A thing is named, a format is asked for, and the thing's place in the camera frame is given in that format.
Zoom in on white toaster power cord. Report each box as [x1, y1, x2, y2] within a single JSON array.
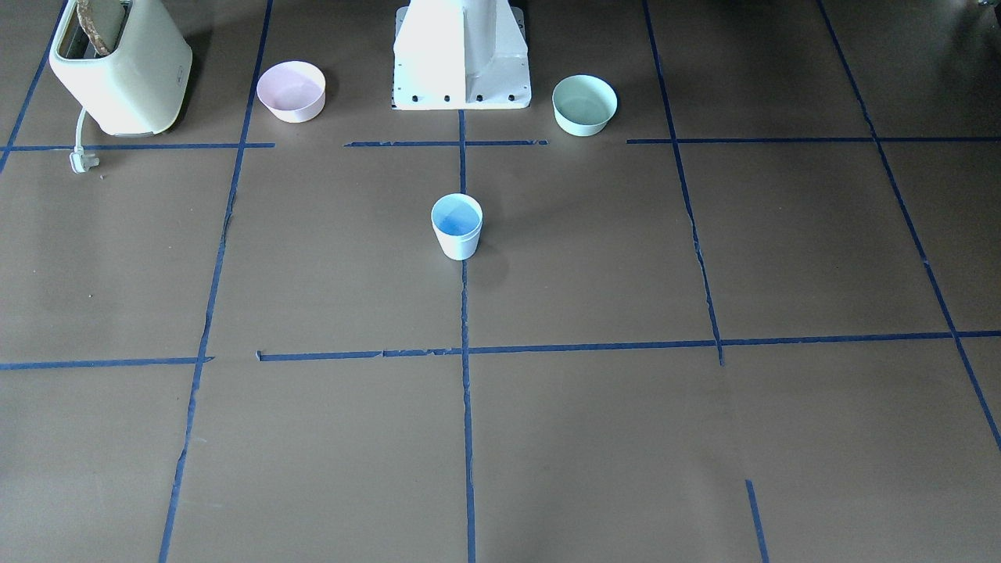
[[70, 108, 100, 174]]

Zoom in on green bowl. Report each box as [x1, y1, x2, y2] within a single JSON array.
[[551, 74, 619, 138]]

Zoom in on pink bowl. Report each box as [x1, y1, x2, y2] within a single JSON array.
[[255, 60, 328, 124]]

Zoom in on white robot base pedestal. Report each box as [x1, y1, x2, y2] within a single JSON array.
[[391, 1, 533, 111]]

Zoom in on light blue cup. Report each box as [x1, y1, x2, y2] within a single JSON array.
[[430, 193, 485, 261], [430, 193, 483, 238]]

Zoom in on toast slice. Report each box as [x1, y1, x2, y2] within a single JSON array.
[[76, 0, 127, 57]]

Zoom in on cream toaster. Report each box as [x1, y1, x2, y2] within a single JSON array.
[[48, 1, 193, 138]]

